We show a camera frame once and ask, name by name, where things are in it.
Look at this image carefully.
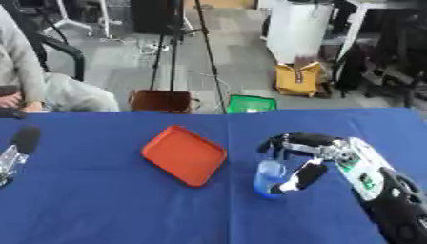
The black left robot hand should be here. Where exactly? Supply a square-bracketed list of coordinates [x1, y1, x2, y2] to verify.
[10, 125, 44, 156]

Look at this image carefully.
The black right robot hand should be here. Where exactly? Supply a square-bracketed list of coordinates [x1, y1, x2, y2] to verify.
[254, 132, 347, 194]

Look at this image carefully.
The clear blue plastic cup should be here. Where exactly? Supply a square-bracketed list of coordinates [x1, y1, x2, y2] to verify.
[252, 159, 291, 200]

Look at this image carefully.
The brown cardboard box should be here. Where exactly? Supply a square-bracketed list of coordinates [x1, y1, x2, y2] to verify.
[127, 89, 197, 114]

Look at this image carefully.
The yellow bag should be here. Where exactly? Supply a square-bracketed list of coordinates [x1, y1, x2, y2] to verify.
[274, 61, 324, 97]

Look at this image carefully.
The green plastic bin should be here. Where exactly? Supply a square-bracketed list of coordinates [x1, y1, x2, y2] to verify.
[225, 93, 279, 114]

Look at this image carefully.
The person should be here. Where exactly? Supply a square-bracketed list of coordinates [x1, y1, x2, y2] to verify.
[0, 5, 122, 119]

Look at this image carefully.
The black office chair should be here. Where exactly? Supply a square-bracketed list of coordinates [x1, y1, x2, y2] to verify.
[0, 0, 87, 82]

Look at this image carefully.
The white cabinet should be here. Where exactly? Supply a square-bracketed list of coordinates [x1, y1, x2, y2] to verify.
[265, 0, 336, 65]

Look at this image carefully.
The orange plastic tray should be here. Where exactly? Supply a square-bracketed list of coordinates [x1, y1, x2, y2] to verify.
[140, 124, 229, 188]

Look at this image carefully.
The black tripod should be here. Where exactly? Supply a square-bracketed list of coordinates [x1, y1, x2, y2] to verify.
[148, 0, 231, 114]

